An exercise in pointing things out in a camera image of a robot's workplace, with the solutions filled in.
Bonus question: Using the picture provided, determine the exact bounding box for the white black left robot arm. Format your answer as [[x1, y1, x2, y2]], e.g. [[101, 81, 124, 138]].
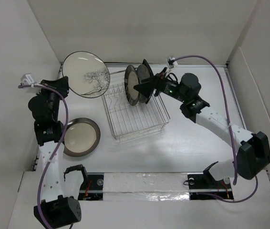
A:
[[28, 76, 89, 229]]

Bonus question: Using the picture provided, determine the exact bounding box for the beige plate with tree pattern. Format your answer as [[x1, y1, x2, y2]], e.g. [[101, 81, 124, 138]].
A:
[[62, 51, 110, 98]]

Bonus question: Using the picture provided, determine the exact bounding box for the grey round deer plate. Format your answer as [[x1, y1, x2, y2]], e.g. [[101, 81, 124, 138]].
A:
[[136, 64, 150, 103]]

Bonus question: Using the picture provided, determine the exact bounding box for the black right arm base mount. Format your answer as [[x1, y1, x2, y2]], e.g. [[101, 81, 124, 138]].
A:
[[183, 173, 234, 200]]

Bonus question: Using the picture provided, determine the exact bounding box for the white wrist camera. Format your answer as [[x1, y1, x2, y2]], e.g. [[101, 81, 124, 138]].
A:
[[21, 73, 37, 87], [166, 56, 178, 70]]

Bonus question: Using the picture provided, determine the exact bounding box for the beige plate with brown rim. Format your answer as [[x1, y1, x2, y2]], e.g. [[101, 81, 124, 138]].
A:
[[64, 117, 101, 157]]

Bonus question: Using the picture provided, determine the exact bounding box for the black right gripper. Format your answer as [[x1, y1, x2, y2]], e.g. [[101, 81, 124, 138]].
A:
[[134, 67, 187, 103]]

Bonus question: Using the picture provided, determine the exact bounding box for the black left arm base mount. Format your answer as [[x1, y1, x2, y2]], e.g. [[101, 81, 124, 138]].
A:
[[78, 173, 104, 201]]

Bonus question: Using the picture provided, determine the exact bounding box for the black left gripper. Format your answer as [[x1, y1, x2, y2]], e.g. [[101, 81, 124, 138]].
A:
[[35, 76, 69, 121]]

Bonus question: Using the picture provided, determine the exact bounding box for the black rimmed striped round plate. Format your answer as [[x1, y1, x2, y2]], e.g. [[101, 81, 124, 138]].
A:
[[124, 65, 140, 106]]

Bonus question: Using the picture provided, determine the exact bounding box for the silver wire dish rack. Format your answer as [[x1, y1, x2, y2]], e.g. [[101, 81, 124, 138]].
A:
[[102, 70, 170, 141]]

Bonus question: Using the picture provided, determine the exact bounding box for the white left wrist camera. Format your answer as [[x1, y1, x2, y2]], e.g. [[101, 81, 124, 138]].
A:
[[21, 73, 37, 87]]

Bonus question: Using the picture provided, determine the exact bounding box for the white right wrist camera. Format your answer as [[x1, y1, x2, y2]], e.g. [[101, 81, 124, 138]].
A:
[[166, 56, 178, 70]]

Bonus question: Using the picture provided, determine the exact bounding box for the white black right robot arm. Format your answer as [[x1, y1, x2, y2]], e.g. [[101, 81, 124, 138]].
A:
[[133, 73, 270, 187]]

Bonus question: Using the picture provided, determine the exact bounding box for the black square floral plate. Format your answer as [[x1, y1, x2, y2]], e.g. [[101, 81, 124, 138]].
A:
[[140, 59, 154, 104]]

